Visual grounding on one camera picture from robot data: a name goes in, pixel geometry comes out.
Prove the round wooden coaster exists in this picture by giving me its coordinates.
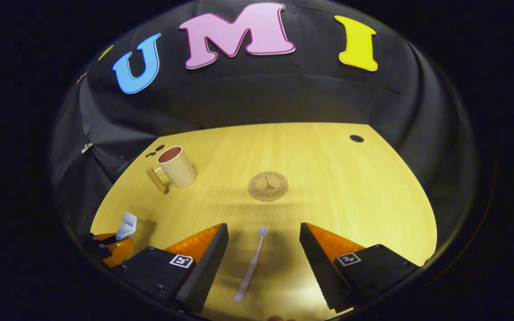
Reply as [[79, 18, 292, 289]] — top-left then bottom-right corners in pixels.
[[248, 171, 289, 202]]

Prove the black backdrop cloth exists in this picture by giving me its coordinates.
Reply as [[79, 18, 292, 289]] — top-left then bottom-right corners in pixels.
[[50, 0, 481, 268]]

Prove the white toothpaste tube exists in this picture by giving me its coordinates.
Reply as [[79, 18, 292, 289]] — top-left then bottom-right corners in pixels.
[[115, 211, 138, 241]]

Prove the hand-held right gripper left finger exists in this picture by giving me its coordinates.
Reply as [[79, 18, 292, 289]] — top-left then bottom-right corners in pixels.
[[114, 223, 230, 314]]

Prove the wooden desktop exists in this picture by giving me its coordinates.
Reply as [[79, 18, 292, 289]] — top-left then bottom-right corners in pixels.
[[90, 123, 438, 321]]

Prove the beige cup with wooden handle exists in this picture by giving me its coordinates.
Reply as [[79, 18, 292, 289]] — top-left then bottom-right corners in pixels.
[[145, 146, 198, 193]]

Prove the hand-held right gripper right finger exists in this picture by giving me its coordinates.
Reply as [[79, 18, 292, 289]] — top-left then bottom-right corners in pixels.
[[299, 222, 419, 313]]

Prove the white toothbrush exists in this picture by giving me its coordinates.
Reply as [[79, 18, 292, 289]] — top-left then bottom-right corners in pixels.
[[234, 226, 268, 303]]

